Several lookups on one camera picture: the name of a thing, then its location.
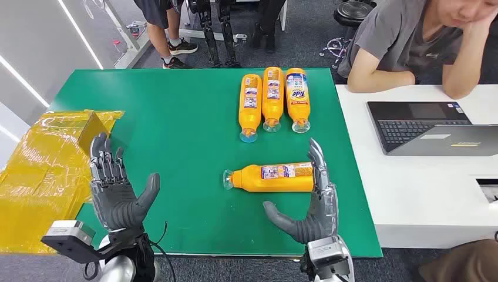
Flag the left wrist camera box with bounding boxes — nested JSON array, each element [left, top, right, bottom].
[[41, 220, 113, 266]]

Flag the person in black trousers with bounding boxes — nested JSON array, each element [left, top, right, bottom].
[[251, 0, 288, 54]]

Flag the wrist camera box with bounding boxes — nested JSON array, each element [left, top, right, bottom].
[[306, 236, 351, 270], [41, 220, 113, 266]]

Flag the orange Tide bottle clear cap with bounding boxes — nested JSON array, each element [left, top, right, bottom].
[[285, 68, 311, 135]]

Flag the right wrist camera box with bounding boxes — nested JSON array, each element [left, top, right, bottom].
[[306, 236, 351, 270]]

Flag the white desk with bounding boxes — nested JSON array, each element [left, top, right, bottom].
[[336, 84, 498, 249]]

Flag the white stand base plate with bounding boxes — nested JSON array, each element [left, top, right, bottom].
[[179, 28, 248, 42]]

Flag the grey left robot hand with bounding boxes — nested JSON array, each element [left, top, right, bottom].
[[88, 132, 161, 234]]

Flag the standing person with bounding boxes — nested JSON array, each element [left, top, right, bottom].
[[133, 0, 199, 70]]

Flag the grey metal clamp device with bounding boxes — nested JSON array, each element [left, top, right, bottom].
[[126, 20, 147, 38]]

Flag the yellow taped cardboard box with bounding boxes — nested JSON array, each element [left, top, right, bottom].
[[0, 110, 125, 254]]

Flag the orange detergent bottle clear cap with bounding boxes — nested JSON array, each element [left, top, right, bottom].
[[261, 66, 285, 133], [222, 162, 315, 193]]

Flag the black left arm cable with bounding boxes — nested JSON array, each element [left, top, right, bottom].
[[147, 221, 177, 282]]

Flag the black round stool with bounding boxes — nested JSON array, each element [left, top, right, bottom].
[[319, 0, 378, 70]]

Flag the black robot legs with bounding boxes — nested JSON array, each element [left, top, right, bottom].
[[187, 0, 242, 68]]

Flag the green table mat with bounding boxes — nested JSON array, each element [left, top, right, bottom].
[[49, 68, 383, 259]]

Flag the brown rounded object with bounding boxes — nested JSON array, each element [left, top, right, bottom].
[[418, 239, 498, 282]]

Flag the dark grey laptop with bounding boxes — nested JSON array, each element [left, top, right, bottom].
[[366, 101, 498, 157]]

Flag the white metal frame stand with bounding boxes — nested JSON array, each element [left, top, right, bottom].
[[83, 0, 156, 70]]

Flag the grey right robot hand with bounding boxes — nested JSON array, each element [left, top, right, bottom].
[[263, 138, 339, 246]]

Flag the seated person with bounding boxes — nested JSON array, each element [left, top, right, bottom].
[[337, 0, 498, 100]]

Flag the orange detergent bottle blue cap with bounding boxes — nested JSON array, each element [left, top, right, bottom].
[[238, 73, 263, 143]]

